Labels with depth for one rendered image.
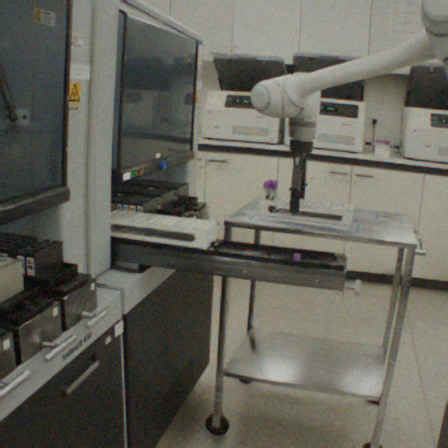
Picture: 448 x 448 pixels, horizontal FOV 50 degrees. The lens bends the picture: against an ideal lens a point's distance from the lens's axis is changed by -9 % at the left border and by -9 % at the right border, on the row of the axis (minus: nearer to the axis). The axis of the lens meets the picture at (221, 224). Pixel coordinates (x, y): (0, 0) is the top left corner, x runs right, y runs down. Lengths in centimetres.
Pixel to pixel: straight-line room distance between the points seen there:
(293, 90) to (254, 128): 220
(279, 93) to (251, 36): 254
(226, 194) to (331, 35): 141
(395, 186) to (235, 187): 113
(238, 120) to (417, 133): 125
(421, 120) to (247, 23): 147
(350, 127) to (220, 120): 91
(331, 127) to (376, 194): 55
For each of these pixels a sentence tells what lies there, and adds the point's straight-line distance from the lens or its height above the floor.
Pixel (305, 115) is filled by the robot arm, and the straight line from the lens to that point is 158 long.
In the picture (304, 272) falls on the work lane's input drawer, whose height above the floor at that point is 79.
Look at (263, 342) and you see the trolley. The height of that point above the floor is 28.
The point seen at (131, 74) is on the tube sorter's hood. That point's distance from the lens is 137.
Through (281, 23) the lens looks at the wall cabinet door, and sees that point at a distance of 394.
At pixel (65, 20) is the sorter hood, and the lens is 109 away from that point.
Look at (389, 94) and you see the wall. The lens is 419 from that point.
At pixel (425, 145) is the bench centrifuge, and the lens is 359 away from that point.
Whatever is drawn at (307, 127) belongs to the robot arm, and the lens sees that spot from 160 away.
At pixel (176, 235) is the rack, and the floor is 81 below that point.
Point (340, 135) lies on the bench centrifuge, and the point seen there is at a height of 101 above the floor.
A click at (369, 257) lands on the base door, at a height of 19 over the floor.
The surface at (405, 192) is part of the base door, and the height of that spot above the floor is 68.
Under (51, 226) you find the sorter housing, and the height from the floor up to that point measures 90.
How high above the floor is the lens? 118
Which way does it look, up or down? 13 degrees down
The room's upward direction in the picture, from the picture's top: 3 degrees clockwise
